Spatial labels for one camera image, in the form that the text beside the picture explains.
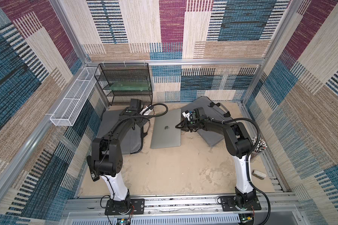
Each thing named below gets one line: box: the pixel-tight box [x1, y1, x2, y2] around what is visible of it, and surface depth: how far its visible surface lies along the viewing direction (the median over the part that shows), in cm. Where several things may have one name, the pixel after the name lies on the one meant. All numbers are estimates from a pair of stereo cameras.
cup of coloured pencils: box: [251, 136, 268, 154], surface depth 77 cm
